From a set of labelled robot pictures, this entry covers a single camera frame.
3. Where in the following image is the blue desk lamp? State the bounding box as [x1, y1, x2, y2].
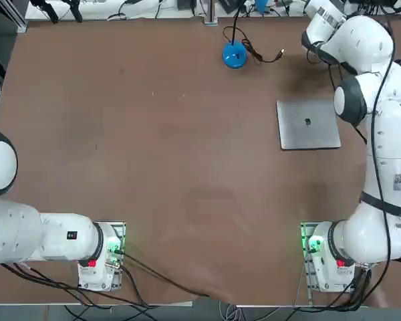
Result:
[221, 0, 271, 70]

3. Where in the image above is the grey closed laptop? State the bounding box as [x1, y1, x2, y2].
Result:
[275, 99, 342, 151]

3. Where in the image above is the long white power strip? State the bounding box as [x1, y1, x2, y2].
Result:
[82, 0, 162, 11]

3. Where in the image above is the black tripod leg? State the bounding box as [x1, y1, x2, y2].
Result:
[63, 0, 84, 23]
[29, 0, 59, 25]

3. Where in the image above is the black lamp usb cable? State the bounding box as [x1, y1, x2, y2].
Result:
[223, 25, 286, 65]

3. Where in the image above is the black cable across table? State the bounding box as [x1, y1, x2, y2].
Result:
[119, 251, 235, 301]

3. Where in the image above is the aluminium camera post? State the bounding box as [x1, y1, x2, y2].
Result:
[204, 0, 219, 26]

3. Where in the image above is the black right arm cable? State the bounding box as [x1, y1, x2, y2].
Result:
[366, 13, 401, 268]

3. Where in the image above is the black left base cable bundle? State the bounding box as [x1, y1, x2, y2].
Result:
[0, 261, 158, 309]

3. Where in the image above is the black base cable bundle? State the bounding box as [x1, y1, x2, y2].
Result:
[0, 261, 158, 309]
[326, 260, 376, 309]

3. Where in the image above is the black right base cable bundle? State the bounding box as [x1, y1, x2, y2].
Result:
[326, 260, 376, 309]

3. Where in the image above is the aluminium profile rail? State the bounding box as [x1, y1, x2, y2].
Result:
[0, 0, 28, 34]

